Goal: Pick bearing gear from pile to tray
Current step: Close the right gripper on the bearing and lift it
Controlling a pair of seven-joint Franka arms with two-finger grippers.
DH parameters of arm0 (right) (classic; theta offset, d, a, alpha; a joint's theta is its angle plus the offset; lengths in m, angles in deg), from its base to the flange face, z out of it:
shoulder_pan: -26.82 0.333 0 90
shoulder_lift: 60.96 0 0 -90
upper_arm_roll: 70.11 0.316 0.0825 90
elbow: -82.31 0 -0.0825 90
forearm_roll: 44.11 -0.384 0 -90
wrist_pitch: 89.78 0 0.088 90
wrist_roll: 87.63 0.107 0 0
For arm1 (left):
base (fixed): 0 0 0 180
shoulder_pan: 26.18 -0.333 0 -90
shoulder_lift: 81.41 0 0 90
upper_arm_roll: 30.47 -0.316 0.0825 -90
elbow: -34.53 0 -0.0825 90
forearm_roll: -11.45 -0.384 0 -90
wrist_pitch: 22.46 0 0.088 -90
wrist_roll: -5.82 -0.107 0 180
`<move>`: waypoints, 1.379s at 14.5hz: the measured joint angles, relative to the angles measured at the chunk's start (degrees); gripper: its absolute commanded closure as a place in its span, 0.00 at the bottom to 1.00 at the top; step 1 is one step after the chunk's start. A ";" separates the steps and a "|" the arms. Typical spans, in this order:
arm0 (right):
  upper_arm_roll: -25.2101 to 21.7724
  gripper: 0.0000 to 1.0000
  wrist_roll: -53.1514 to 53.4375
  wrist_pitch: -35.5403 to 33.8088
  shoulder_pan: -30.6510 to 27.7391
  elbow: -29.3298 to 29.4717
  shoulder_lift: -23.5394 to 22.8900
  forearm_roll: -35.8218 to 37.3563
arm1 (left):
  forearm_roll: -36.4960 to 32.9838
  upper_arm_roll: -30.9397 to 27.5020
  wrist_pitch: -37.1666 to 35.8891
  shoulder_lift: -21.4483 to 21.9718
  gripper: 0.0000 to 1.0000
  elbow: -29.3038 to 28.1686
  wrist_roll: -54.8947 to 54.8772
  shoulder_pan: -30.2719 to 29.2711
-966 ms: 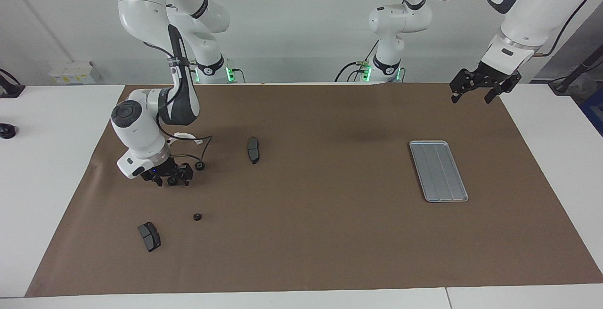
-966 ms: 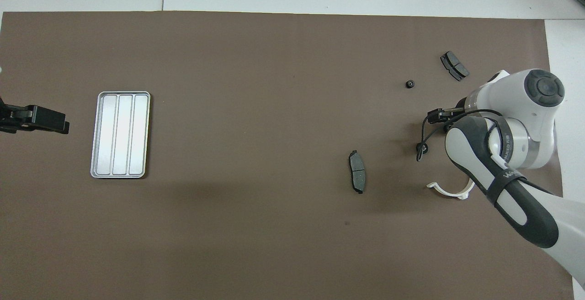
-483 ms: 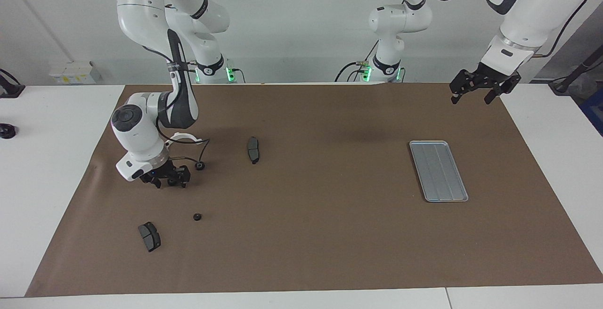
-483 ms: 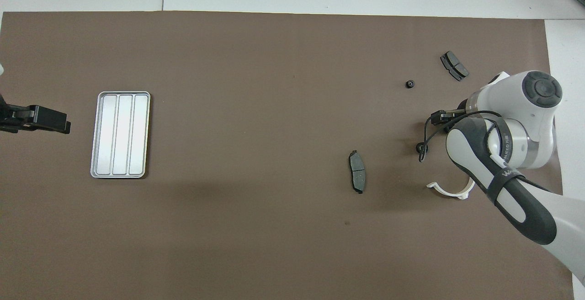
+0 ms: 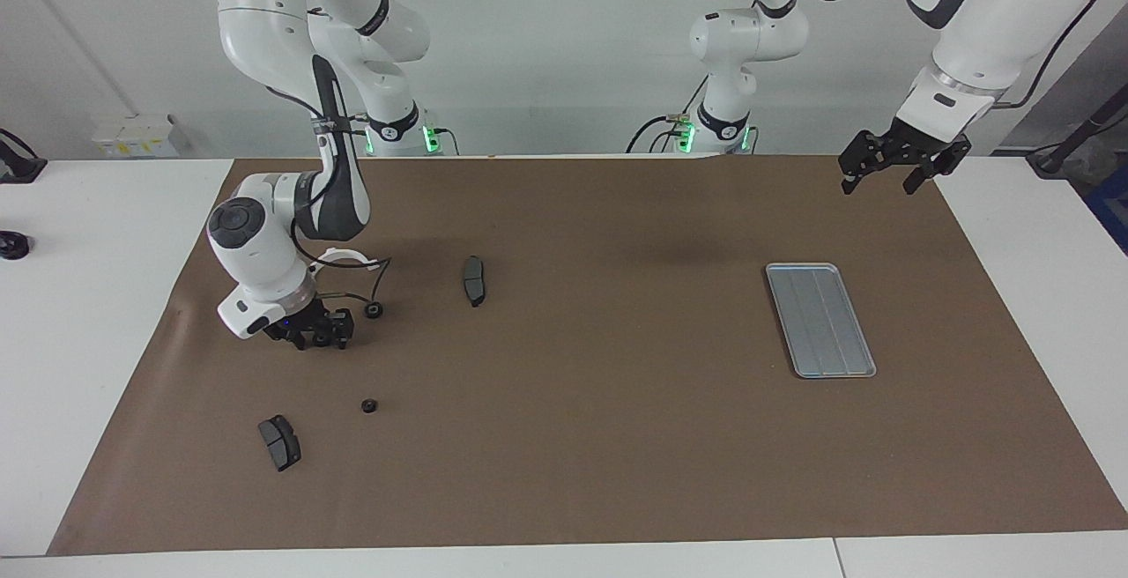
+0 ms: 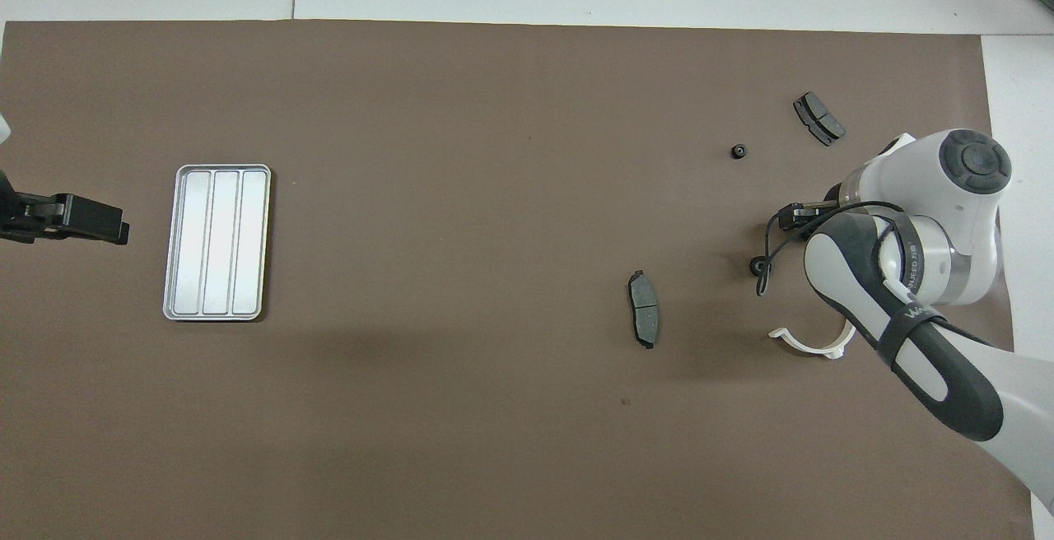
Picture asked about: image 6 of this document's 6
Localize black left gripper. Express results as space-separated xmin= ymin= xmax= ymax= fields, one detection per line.
xmin=0 ymin=170 xmax=131 ymax=246

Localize silver metal tray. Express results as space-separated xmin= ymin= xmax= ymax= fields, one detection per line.
xmin=162 ymin=164 xmax=273 ymax=323

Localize short dark brake pad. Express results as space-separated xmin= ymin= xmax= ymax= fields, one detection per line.
xmin=793 ymin=91 xmax=846 ymax=147

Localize long grey brake pad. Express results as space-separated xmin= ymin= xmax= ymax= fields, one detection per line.
xmin=627 ymin=270 xmax=660 ymax=350

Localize brown paper mat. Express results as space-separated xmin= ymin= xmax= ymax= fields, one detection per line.
xmin=0 ymin=20 xmax=1037 ymax=540

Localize white plastic half-ring clamp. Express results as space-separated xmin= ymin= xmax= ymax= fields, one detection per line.
xmin=767 ymin=318 xmax=857 ymax=360

